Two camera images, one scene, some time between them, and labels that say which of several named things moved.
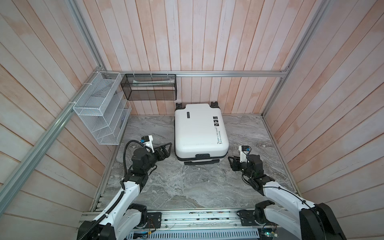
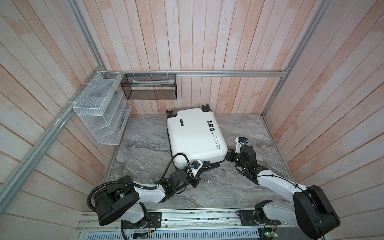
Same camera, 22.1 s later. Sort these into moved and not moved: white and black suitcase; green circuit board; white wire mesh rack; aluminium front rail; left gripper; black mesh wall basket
Moved: white and black suitcase; left gripper
Not moved: green circuit board; black mesh wall basket; aluminium front rail; white wire mesh rack
